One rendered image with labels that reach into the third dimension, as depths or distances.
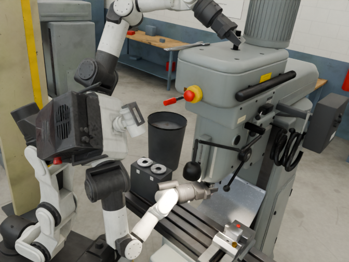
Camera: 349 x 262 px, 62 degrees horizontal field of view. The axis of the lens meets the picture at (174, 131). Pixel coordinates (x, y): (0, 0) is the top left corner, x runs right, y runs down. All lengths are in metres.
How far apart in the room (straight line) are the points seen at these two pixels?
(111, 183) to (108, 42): 0.54
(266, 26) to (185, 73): 0.42
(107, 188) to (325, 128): 0.88
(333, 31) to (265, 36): 4.12
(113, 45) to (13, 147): 1.73
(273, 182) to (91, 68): 1.13
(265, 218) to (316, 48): 3.96
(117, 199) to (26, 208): 2.08
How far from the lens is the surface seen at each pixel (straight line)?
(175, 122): 3.66
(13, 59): 2.52
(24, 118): 1.41
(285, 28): 1.31
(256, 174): 1.74
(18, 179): 2.92
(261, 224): 1.92
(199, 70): 1.00
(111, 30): 1.23
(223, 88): 0.96
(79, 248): 2.04
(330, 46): 5.40
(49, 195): 1.55
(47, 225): 1.62
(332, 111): 1.29
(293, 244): 3.15
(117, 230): 1.18
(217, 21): 1.14
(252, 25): 1.31
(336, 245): 3.37
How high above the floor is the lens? 2.11
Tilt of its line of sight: 28 degrees down
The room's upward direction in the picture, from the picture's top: 6 degrees clockwise
